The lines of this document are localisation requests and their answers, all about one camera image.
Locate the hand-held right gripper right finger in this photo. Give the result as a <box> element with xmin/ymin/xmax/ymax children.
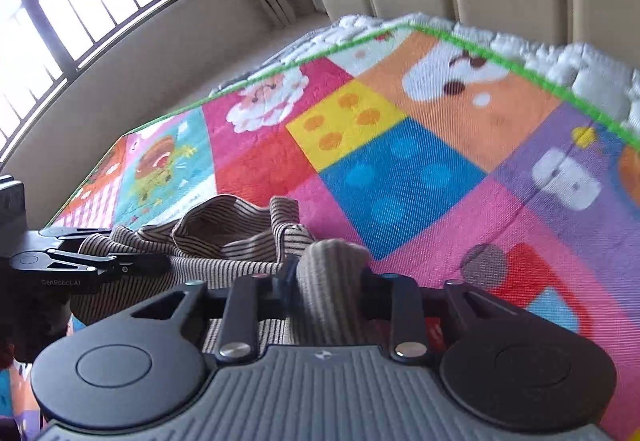
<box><xmin>357</xmin><ymin>268</ymin><xmax>506</xmax><ymax>363</ymax></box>

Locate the colourful printed blanket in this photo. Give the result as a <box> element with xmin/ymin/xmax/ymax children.
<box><xmin>0</xmin><ymin>23</ymin><xmax>640</xmax><ymax>441</ymax></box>

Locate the white quilted mattress pad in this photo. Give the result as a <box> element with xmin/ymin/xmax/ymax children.
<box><xmin>215</xmin><ymin>12</ymin><xmax>640</xmax><ymax>134</ymax></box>

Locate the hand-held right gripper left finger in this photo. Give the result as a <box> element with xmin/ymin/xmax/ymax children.
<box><xmin>131</xmin><ymin>262</ymin><xmax>302</xmax><ymax>364</ymax></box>

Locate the brown striped garment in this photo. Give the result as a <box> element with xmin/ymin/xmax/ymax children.
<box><xmin>70</xmin><ymin>195</ymin><xmax>374</xmax><ymax>358</ymax></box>

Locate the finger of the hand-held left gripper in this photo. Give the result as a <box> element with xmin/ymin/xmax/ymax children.
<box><xmin>39</xmin><ymin>226</ymin><xmax>114</xmax><ymax>242</ymax></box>
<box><xmin>10</xmin><ymin>248</ymin><xmax>171</xmax><ymax>282</ymax></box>

